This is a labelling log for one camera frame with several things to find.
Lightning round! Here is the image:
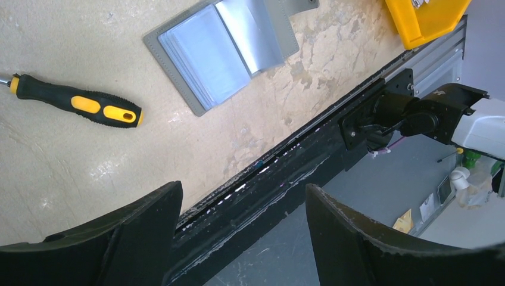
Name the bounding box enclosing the black yellow handled screwdriver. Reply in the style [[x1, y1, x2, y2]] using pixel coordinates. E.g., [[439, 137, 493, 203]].
[[1, 74, 144, 128]]

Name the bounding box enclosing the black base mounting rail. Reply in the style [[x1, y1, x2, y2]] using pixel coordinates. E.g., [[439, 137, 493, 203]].
[[163, 68, 414, 285]]

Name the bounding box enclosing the grey leather card holder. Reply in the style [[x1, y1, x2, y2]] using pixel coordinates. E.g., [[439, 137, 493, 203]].
[[143, 1, 319, 116]]

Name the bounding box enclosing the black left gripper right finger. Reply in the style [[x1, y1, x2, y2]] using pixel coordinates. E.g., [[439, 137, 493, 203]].
[[306, 184, 504, 285]]

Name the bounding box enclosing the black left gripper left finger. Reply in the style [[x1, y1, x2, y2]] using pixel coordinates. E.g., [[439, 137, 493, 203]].
[[1, 181, 183, 285]]

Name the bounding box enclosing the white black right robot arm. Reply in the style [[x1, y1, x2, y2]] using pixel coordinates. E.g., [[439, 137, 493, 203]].
[[373, 83, 504, 160]]

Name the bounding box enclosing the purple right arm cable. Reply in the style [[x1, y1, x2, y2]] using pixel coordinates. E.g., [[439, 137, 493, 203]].
[[370, 136, 407, 158]]

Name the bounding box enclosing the aluminium frame profile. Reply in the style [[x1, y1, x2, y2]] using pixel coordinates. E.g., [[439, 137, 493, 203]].
[[378, 15, 468, 100]]

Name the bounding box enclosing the yellow plastic bin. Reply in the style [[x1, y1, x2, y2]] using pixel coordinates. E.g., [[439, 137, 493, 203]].
[[385, 0, 471, 50]]

